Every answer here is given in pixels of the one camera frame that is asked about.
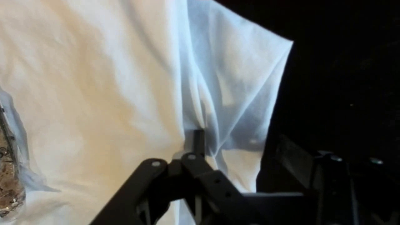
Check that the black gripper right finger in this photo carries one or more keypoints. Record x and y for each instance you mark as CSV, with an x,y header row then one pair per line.
x,y
328,189

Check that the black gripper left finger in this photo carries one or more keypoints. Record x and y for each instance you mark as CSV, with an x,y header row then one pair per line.
x,y
146,195

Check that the white towel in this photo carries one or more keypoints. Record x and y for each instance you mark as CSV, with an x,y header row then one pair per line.
x,y
92,88

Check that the clear snack package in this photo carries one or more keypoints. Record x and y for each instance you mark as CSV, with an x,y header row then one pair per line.
x,y
11,189

